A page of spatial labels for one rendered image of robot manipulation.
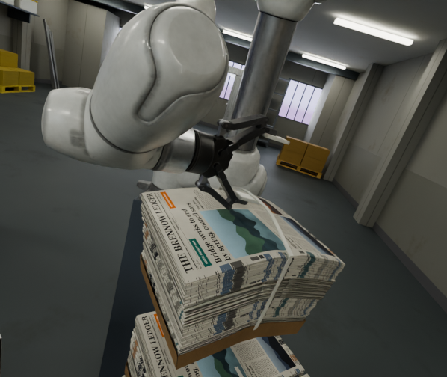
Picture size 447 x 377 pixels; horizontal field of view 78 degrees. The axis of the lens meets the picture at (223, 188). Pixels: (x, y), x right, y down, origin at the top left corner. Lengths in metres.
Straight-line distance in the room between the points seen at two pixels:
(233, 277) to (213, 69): 0.34
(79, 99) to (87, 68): 10.74
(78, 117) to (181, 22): 0.20
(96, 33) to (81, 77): 1.51
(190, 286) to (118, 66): 0.32
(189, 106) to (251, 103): 0.57
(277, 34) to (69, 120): 0.55
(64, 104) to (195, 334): 0.43
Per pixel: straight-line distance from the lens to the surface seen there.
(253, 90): 0.81
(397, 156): 5.12
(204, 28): 0.27
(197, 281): 0.45
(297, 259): 0.57
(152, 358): 0.77
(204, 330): 0.57
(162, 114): 0.27
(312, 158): 7.63
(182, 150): 0.45
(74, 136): 0.40
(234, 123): 0.51
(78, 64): 11.32
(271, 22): 0.78
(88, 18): 11.23
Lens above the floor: 1.43
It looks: 19 degrees down
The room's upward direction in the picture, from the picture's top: 17 degrees clockwise
